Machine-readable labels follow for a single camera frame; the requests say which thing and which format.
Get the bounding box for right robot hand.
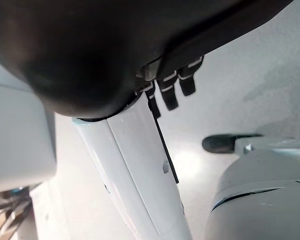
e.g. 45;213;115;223
0;0;295;240

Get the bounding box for right robot leg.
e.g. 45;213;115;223
202;133;300;240

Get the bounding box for metal frame struts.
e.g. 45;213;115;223
0;186;35;240

